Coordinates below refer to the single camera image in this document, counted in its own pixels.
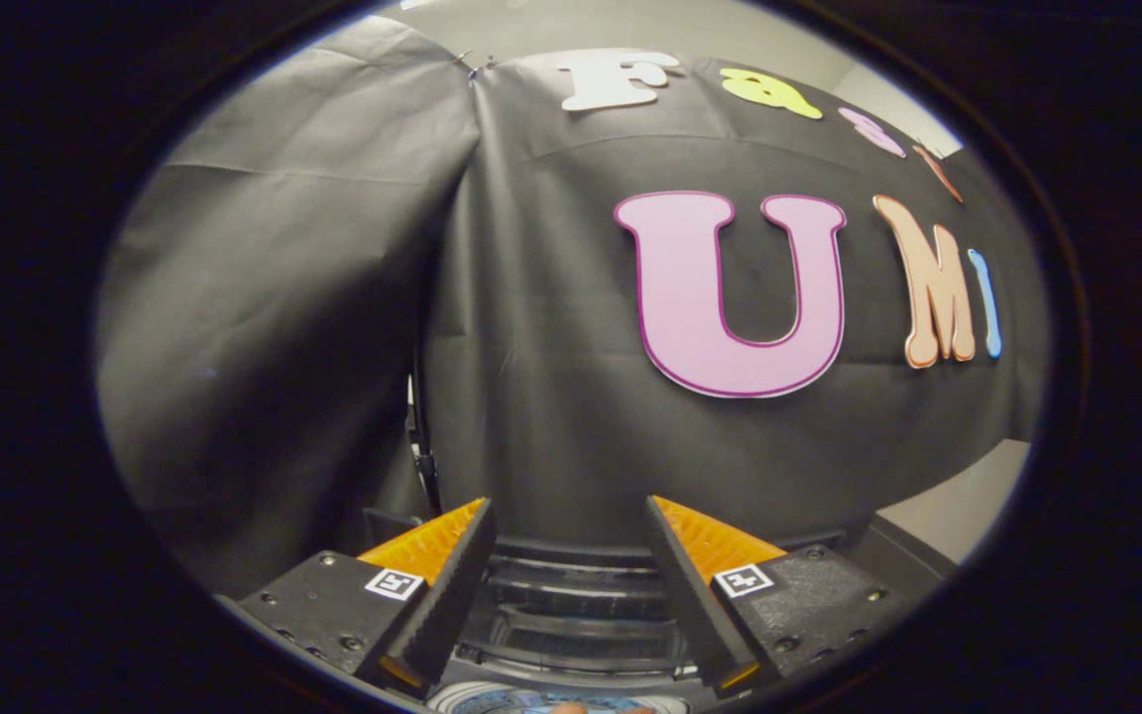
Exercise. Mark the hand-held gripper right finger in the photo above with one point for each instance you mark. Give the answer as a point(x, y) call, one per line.
point(695, 600)

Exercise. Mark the black backdrop cloth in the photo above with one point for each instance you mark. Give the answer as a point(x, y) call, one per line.
point(551, 397)

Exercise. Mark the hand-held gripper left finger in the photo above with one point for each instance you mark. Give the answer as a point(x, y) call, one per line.
point(452, 590)

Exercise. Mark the metal clip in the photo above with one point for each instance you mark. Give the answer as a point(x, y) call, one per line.
point(474, 65)

